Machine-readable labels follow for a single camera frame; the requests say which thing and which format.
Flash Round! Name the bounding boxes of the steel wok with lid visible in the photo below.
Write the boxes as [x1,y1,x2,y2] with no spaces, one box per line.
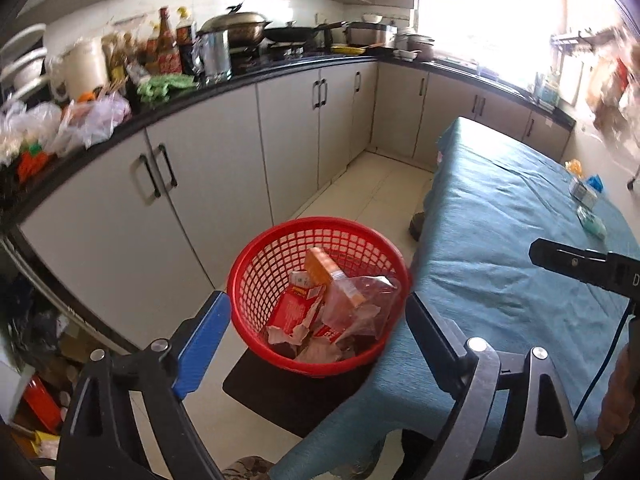
[200,0,273,49]

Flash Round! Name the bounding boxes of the pile of clear plastic bags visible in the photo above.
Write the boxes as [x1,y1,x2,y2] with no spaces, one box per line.
[0,97,132,161]

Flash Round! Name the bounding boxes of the clear plastic bag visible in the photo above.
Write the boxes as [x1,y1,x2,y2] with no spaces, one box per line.
[320,275,402,342]

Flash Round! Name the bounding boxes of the group of spice bottles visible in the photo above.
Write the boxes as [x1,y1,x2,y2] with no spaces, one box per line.
[102,30,153,93]

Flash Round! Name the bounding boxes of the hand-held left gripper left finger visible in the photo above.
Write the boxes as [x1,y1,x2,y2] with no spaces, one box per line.
[54,290,233,480]

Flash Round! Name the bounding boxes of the wall rack with hanging items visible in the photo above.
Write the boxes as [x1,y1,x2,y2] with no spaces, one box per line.
[550,25,640,128]

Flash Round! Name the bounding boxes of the small grey box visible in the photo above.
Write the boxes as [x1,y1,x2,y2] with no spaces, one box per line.
[570,180,598,208]

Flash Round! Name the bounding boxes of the dark sauce bottle yellow cap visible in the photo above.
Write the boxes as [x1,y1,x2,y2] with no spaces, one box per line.
[175,7,197,76]

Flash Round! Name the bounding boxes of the black kitchen countertop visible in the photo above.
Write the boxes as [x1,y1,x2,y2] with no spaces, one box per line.
[0,50,576,231]

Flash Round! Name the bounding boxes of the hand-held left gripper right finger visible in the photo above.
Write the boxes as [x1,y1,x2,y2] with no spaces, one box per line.
[404,294,586,480]

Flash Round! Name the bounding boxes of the white plastic jug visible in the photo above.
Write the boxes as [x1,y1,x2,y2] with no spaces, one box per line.
[47,37,111,106]

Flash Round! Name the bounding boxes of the small white carton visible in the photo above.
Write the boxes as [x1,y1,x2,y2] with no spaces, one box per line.
[289,270,326,292]

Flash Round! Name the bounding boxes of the red cardboard box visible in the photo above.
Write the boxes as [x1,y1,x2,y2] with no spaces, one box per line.
[265,282,326,335]

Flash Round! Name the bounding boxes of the grey lidded pot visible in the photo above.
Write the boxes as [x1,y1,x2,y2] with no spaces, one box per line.
[396,30,437,61]

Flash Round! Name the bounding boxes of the black frying pan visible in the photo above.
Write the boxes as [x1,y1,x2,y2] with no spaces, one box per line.
[264,21,347,46]

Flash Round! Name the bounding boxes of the person's right hand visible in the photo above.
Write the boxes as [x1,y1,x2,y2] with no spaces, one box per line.
[597,345,640,453]

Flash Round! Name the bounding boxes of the blue cable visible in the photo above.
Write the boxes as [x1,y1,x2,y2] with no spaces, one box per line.
[574,310,629,418]

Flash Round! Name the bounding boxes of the red white wrapper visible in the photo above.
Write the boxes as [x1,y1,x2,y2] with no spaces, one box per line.
[306,322,353,362]

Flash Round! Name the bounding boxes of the grey lower kitchen cabinets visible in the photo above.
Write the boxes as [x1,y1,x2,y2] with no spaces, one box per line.
[15,57,574,356]

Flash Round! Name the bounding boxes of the orange carton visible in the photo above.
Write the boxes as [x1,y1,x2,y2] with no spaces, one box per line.
[305,247,367,309]

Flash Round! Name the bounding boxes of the orange plastic items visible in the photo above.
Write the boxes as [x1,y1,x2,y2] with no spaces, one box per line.
[17,142,56,181]

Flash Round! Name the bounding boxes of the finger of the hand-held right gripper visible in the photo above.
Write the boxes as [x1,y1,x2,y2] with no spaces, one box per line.
[530,237,609,287]

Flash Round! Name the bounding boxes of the crumpled white paper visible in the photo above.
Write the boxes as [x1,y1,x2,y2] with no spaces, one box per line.
[267,321,321,347]

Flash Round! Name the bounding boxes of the red plastic mesh basket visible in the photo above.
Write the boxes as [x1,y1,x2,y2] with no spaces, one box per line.
[226,216,412,378]

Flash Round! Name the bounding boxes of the blue tablecloth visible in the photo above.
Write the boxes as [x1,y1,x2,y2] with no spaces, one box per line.
[270,116,640,480]

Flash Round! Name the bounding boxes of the black floor mat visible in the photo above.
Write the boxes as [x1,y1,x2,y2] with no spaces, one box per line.
[222,347,386,438]

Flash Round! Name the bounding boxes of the person's camouflage trouser leg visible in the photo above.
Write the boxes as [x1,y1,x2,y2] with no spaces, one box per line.
[220,455,282,480]

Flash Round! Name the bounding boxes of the stainless steel pot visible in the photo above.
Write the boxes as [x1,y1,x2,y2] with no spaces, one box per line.
[195,30,234,84]

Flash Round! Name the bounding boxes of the red label sauce bottle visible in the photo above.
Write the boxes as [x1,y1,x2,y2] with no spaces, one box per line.
[152,7,182,76]

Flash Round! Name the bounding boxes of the green white packet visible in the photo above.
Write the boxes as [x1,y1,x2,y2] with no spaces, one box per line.
[576,206,608,239]

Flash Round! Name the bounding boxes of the white plates in dish rack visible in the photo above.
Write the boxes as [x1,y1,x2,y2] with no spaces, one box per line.
[0,22,49,102]

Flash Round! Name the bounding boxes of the orange red box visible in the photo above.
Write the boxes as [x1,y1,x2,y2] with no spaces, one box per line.
[20,377,64,434]

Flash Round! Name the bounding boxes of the gas stove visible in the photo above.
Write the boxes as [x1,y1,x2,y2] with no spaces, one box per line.
[232,42,331,68]

